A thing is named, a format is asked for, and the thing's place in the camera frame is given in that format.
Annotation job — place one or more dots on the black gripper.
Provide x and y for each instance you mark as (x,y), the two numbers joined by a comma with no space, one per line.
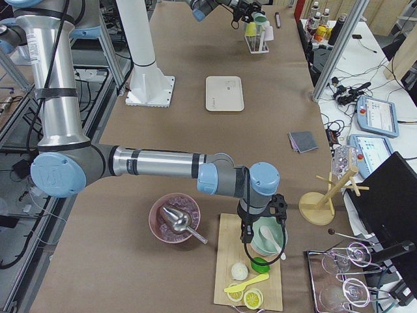
(251,216)
(240,6)

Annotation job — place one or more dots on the green cup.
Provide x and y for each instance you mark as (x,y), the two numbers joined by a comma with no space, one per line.
(259,19)

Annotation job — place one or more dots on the cream rabbit tray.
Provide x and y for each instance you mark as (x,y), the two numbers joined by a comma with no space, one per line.
(224,94)

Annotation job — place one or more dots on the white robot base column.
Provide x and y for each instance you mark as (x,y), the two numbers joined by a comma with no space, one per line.
(148,84)

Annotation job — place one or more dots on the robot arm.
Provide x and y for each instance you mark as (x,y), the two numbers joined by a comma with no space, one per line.
(68,161)
(202,8)

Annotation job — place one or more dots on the yellow cup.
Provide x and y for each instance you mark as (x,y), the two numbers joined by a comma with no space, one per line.
(251,29)

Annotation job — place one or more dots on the pink cup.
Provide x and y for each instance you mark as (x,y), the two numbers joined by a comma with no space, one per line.
(268,33)

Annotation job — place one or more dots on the stacked green bowls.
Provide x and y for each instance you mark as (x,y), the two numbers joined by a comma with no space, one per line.
(262,245)

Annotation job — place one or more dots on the white ceramic spoon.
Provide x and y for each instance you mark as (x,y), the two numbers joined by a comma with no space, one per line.
(267,234)

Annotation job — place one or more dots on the green lime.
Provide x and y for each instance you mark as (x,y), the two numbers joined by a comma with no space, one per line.
(259,265)

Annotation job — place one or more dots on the white garlic bulb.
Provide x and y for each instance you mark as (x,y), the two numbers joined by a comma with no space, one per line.
(239,271)

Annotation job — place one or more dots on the wooden cutting board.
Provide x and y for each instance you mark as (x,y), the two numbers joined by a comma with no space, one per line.
(230,251)

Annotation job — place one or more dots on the yellow plastic knife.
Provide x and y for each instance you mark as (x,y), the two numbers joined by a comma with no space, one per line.
(243,285)

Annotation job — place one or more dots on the lemon slice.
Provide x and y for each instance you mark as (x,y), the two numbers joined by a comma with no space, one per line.
(235,296)
(253,299)

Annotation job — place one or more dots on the metal scoop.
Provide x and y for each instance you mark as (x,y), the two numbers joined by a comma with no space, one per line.
(179,221)

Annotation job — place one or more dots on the wooden mug tree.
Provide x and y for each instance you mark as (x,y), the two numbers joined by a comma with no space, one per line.
(317,208)

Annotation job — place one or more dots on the pink bowl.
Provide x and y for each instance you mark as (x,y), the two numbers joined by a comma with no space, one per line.
(158,226)

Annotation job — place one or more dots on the black flask bottle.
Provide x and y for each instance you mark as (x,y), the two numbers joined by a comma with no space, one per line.
(337,29)

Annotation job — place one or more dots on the grey folded cloth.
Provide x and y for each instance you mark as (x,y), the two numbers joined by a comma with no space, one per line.
(302,141)

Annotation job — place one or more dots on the wine glass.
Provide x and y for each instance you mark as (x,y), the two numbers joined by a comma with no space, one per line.
(348,297)
(339,260)

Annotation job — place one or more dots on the small black box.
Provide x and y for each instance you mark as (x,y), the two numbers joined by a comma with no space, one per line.
(332,137)

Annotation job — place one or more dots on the black monitor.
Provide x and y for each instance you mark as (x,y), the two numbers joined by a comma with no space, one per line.
(388,208)

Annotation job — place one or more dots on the near teach pendant tablet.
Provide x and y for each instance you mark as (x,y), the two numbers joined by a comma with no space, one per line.
(371,151)

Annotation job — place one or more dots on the teach pendant tablet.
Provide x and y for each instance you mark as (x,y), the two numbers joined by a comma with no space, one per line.
(371,151)
(377,116)

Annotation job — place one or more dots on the far teach pendant tablet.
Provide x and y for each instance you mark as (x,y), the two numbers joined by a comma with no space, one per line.
(377,116)

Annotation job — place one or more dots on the white wire cup rack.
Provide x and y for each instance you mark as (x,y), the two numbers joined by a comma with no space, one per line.
(257,44)

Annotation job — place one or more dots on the copper wire bottle basket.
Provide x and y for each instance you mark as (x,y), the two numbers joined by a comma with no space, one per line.
(318,27)

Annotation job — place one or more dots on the aluminium frame post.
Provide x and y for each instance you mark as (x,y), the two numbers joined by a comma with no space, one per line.
(349,26)

